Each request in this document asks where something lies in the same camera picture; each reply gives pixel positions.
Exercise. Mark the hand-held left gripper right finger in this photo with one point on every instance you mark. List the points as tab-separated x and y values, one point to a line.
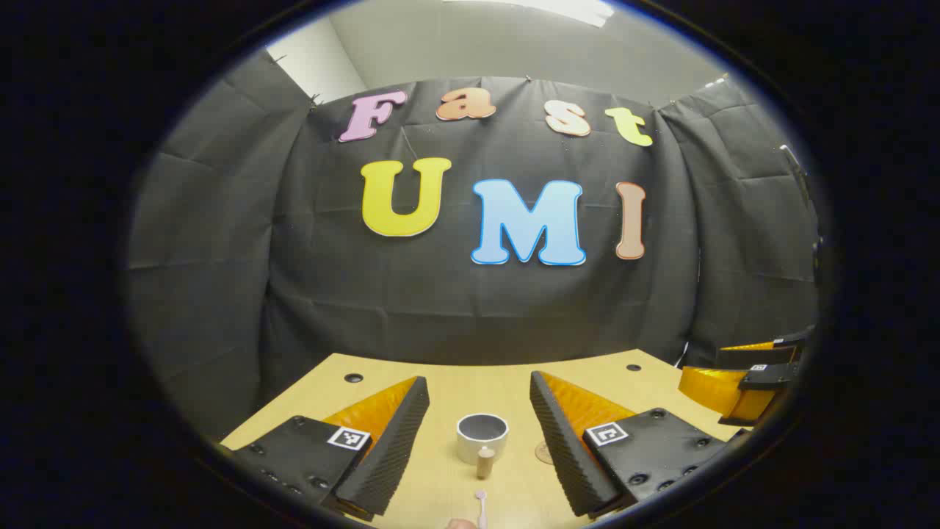
562	455

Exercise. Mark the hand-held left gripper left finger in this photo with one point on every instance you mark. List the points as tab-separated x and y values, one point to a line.
396	455

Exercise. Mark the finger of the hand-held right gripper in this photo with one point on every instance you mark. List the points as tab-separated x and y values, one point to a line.
716	389
764	355

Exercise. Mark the round cork coaster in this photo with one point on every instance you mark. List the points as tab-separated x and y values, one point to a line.
544	453

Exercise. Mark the pale pink toothbrush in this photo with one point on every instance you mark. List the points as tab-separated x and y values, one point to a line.
481	508

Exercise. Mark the wooden desktop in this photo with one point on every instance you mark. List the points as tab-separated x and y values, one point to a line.
477	389

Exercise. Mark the black backdrop cloth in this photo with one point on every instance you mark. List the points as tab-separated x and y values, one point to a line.
477	294

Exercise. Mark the thin metal stand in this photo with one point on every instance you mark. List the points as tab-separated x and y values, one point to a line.
797	173

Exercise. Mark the ceiling light panel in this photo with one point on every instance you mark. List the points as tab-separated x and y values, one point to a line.
558	9

